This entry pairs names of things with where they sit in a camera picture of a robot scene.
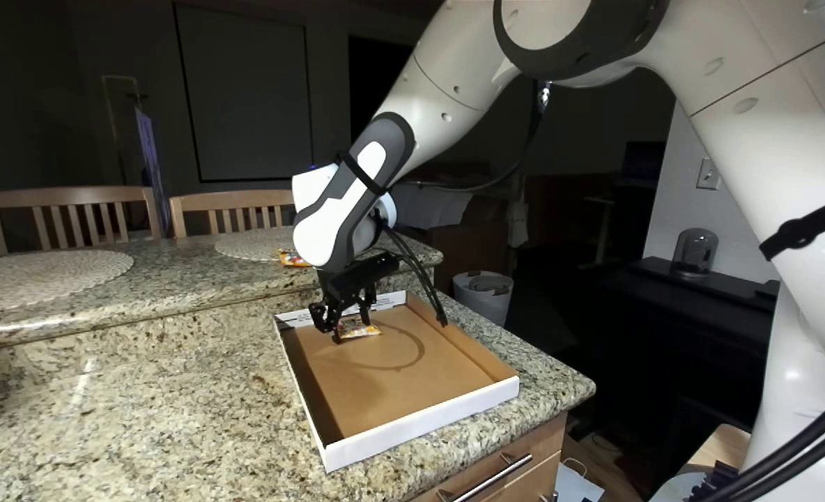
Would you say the wooden slatted chair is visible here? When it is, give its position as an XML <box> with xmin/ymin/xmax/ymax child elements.
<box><xmin>166</xmin><ymin>187</ymin><xmax>299</xmax><ymax>245</ymax></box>
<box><xmin>0</xmin><ymin>183</ymin><xmax>162</xmax><ymax>255</ymax></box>

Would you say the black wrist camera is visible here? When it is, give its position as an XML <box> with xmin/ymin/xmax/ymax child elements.
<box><xmin>317</xmin><ymin>254</ymin><xmax>402</xmax><ymax>293</ymax></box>

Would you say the large round woven placemat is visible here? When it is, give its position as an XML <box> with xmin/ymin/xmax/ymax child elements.
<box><xmin>0</xmin><ymin>245</ymin><xmax>137</xmax><ymax>321</ymax></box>

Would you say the black strap around robot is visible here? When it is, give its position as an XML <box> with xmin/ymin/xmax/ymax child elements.
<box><xmin>759</xmin><ymin>190</ymin><xmax>825</xmax><ymax>261</ymax></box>

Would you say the white paper sheet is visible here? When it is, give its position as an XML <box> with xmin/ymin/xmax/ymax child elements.
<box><xmin>550</xmin><ymin>457</ymin><xmax>612</xmax><ymax>502</ymax></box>

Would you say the wooden base cabinet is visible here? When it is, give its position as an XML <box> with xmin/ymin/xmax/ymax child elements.
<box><xmin>410</xmin><ymin>411</ymin><xmax>572</xmax><ymax>502</ymax></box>

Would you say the shallow cardboard box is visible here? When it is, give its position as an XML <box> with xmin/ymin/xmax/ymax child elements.
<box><xmin>272</xmin><ymin>287</ymin><xmax>524</xmax><ymax>474</ymax></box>

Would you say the white trash bin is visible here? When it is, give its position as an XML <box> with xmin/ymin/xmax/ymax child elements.
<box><xmin>448</xmin><ymin>268</ymin><xmax>515</xmax><ymax>329</ymax></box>

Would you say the brown cardboard box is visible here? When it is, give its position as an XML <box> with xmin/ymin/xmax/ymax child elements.
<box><xmin>683</xmin><ymin>420</ymin><xmax>756</xmax><ymax>474</ymax></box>

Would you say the metal drawer handle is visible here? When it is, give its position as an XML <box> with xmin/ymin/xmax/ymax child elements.
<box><xmin>448</xmin><ymin>448</ymin><xmax>538</xmax><ymax>502</ymax></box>

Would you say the thick black base cable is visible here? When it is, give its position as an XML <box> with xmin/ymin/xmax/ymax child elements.
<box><xmin>707</xmin><ymin>379</ymin><xmax>825</xmax><ymax>502</ymax></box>

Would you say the white light switch plate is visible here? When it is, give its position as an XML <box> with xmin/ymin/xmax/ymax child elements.
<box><xmin>694</xmin><ymin>152</ymin><xmax>724</xmax><ymax>191</ymax></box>

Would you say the grey rounded appliance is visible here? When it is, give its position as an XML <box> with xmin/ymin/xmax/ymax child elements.
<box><xmin>669</xmin><ymin>225</ymin><xmax>722</xmax><ymax>275</ymax></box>

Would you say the black low cabinet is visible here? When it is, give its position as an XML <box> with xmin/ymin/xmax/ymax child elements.
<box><xmin>597</xmin><ymin>254</ymin><xmax>785</xmax><ymax>439</ymax></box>

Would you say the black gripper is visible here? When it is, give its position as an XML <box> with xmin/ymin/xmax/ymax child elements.
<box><xmin>306</xmin><ymin>273</ymin><xmax>380</xmax><ymax>335</ymax></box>

